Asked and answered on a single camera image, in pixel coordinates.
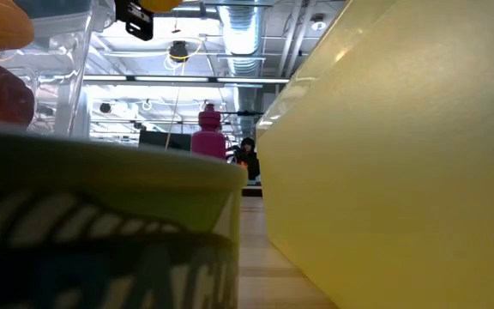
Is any hanging black cable reel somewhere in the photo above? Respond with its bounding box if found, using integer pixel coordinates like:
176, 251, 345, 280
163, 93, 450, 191
163, 39, 203, 72

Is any long ceiling light strip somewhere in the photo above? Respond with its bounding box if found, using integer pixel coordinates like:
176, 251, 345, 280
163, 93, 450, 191
82, 75, 291, 86

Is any white pillar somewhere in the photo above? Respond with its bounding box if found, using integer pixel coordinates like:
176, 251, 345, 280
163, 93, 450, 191
69, 88, 92, 139

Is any dark background monitor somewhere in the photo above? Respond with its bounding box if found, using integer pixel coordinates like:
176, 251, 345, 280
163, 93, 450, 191
138, 130, 192, 152

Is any yellow plastic container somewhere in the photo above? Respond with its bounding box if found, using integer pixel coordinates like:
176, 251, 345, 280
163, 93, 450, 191
255, 0, 494, 309

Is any green labelled tin can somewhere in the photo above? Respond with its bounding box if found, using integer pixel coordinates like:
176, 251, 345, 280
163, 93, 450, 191
0, 122, 249, 309

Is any clear plastic container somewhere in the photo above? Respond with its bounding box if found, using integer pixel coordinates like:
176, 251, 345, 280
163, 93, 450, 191
0, 0, 117, 138

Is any silver ventilation duct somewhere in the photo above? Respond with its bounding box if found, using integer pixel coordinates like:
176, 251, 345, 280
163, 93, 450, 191
216, 0, 269, 78

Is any person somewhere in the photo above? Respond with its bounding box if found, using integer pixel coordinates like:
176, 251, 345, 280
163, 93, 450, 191
231, 136, 262, 181

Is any purple plastic bottle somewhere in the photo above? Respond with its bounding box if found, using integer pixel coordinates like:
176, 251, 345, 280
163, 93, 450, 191
190, 102, 227, 161

